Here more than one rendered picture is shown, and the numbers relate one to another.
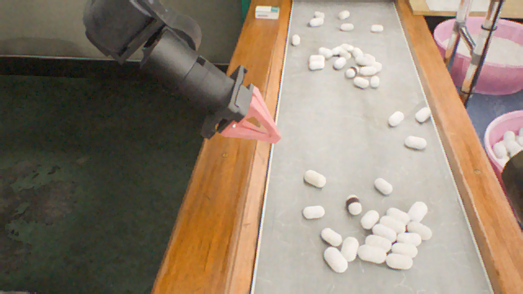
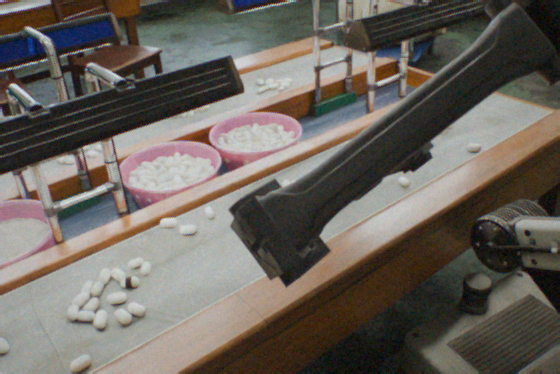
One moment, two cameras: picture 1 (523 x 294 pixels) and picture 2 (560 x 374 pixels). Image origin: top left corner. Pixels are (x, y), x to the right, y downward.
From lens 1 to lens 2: 136 cm
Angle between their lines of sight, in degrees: 98
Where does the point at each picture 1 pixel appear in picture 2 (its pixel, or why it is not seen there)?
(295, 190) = not seen: hidden behind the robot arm
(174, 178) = not seen: outside the picture
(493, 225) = (260, 166)
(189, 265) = (411, 214)
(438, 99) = (147, 218)
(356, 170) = not seen: hidden behind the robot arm
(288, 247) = (350, 211)
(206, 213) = (383, 230)
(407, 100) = (146, 242)
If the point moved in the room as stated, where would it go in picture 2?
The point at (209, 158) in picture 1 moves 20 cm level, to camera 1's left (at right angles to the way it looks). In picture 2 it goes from (348, 259) to (439, 307)
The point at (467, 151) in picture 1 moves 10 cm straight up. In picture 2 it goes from (204, 189) to (199, 152)
